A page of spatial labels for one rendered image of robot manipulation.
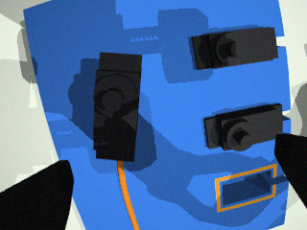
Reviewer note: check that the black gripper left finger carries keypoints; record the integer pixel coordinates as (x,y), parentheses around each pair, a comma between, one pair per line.
(40,202)

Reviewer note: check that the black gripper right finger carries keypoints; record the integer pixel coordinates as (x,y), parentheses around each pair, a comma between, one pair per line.
(291,153)

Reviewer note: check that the blue flat deck plate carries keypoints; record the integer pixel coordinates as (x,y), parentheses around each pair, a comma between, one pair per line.
(214,87)

